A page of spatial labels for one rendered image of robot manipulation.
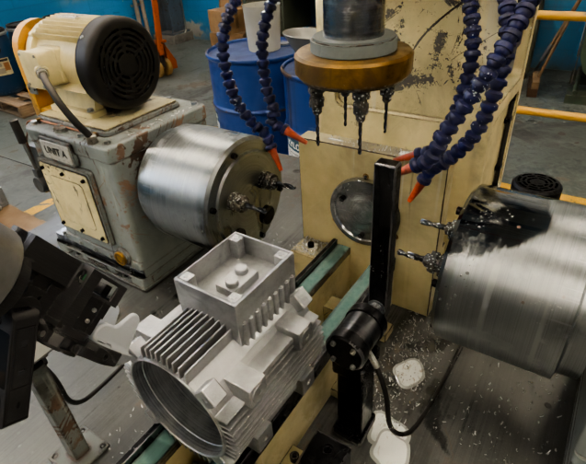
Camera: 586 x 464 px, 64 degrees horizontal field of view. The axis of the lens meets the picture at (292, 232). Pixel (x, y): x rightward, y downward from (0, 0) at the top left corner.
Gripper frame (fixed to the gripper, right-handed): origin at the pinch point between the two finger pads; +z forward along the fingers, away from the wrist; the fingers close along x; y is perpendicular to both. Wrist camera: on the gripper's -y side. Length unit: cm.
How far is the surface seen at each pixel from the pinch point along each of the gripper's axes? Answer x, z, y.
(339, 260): -3, 39, 34
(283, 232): 23, 58, 43
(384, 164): -19.5, 0.9, 34.4
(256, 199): 14.6, 27.9, 36.9
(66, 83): 56, 5, 40
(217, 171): 15.0, 14.1, 34.0
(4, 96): 481, 193, 141
